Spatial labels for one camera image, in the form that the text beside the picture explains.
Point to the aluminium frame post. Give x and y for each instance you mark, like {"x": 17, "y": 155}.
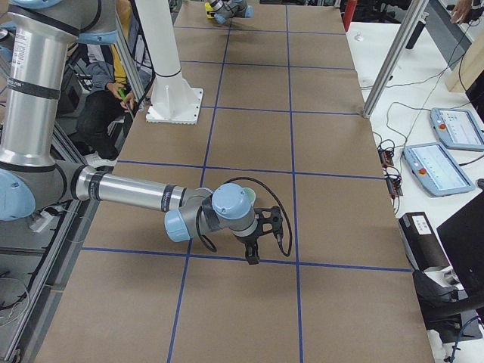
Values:
{"x": 403, "y": 34}

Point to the blue teach pendant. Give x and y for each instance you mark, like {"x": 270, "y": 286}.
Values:
{"x": 436, "y": 169}
{"x": 457, "y": 129}

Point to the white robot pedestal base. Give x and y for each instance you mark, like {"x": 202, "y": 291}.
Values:
{"x": 172, "y": 99}

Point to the near blue teach pendant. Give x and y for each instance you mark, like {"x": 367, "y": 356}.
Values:
{"x": 436, "y": 169}

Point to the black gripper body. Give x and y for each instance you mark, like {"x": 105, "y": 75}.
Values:
{"x": 247, "y": 240}

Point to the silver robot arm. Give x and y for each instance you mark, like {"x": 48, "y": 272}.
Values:
{"x": 225, "y": 10}
{"x": 32, "y": 179}

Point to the yellow plastic cup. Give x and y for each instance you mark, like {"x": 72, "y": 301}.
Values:
{"x": 209, "y": 10}

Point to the black box white label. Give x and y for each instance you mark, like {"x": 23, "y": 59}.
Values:
{"x": 421, "y": 244}

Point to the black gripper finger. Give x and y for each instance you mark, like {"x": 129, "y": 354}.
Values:
{"x": 252, "y": 253}

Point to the black monitor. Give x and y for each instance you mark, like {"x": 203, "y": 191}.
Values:
{"x": 462, "y": 239}

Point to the far blue teach pendant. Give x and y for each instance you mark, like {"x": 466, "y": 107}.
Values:
{"x": 457, "y": 129}

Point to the seated person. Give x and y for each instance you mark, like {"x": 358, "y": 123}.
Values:
{"x": 108, "y": 100}

